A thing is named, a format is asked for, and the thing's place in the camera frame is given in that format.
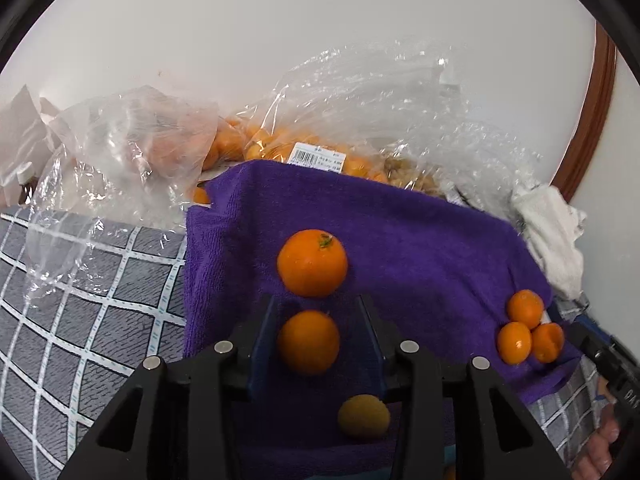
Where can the brown wooden door frame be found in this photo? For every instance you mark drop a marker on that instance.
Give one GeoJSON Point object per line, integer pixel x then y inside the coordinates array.
{"type": "Point", "coordinates": [590, 115]}

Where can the small yellow fruit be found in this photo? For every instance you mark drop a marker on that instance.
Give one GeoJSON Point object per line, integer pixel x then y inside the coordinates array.
{"type": "Point", "coordinates": [363, 416]}

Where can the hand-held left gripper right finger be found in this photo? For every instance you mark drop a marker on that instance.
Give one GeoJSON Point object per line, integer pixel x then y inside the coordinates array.
{"type": "Point", "coordinates": [367, 340]}

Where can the pile of bagged oranges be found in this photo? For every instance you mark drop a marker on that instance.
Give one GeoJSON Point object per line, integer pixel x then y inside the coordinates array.
{"type": "Point", "coordinates": [265, 147]}

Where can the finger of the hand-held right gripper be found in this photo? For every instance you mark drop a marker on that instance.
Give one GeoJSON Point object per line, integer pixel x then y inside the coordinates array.
{"type": "Point", "coordinates": [592, 347]}

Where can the small clear plastic bag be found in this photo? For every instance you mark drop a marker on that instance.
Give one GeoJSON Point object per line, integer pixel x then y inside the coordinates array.
{"type": "Point", "coordinates": [125, 160]}

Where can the large orange with green stem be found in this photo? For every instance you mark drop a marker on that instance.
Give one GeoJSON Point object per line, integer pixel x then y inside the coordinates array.
{"type": "Point", "coordinates": [312, 262]}

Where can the large clear plastic bag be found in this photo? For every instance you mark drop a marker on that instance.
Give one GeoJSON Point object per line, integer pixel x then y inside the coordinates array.
{"type": "Point", "coordinates": [380, 100]}

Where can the white crumpled cloth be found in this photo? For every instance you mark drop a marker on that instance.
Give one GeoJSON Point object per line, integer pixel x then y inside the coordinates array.
{"type": "Point", "coordinates": [555, 240]}

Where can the brown bottle with white cap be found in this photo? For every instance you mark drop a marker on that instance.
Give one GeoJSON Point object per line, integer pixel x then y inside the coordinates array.
{"type": "Point", "coordinates": [24, 185]}

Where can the purple towel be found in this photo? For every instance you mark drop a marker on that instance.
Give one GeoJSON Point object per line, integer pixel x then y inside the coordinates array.
{"type": "Point", "coordinates": [425, 245]}

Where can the white plastic bag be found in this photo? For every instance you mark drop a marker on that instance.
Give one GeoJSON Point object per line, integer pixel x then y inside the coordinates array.
{"type": "Point", "coordinates": [25, 135]}

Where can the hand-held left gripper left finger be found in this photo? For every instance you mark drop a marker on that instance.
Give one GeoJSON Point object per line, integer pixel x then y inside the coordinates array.
{"type": "Point", "coordinates": [262, 345]}

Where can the grey checkered tablecloth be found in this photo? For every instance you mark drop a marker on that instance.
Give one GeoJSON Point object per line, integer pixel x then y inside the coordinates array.
{"type": "Point", "coordinates": [90, 350]}

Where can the white barcode label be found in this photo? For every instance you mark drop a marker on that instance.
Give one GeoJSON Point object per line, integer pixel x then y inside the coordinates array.
{"type": "Point", "coordinates": [316, 156]}

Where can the person's right hand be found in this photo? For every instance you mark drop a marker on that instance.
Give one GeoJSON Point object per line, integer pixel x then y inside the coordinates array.
{"type": "Point", "coordinates": [600, 445]}

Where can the bunch of brown longans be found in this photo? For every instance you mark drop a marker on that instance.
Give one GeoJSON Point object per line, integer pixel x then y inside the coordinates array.
{"type": "Point", "coordinates": [415, 175]}

